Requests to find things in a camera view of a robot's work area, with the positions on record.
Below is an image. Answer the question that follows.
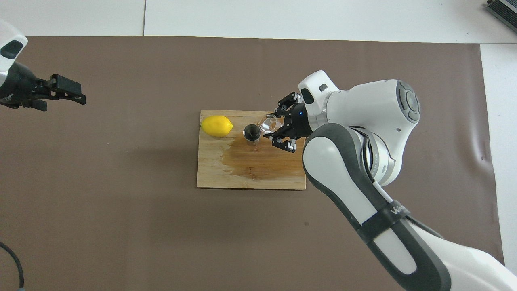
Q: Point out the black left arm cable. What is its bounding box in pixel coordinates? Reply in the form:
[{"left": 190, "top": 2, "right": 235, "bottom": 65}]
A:
[{"left": 0, "top": 242, "right": 25, "bottom": 291}]

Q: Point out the grey finned metal device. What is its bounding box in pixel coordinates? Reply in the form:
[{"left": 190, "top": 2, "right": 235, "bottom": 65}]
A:
[{"left": 486, "top": 0, "right": 517, "bottom": 34}]

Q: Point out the yellow lemon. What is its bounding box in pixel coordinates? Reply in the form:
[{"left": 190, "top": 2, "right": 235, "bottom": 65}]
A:
[{"left": 200, "top": 115, "right": 233, "bottom": 138}]

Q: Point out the steel double jigger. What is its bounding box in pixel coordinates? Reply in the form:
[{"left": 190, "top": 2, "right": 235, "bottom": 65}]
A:
[{"left": 242, "top": 124, "right": 261, "bottom": 145}]

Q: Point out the wooden cutting board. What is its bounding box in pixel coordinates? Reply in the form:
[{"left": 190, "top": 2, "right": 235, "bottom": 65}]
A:
[{"left": 196, "top": 110, "right": 306, "bottom": 190}]

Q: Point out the brown paper table mat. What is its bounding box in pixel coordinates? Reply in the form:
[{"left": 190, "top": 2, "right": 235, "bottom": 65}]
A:
[{"left": 0, "top": 36, "right": 508, "bottom": 291}]

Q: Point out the small clear glass cup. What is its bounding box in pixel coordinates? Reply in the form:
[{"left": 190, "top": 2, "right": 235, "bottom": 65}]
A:
[{"left": 258, "top": 114, "right": 283, "bottom": 135}]

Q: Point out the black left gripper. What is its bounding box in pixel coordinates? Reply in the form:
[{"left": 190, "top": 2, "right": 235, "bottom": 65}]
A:
[{"left": 0, "top": 61, "right": 86, "bottom": 112}]

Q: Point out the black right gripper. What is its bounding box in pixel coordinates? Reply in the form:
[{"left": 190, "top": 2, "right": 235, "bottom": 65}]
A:
[{"left": 263, "top": 92, "right": 313, "bottom": 153}]

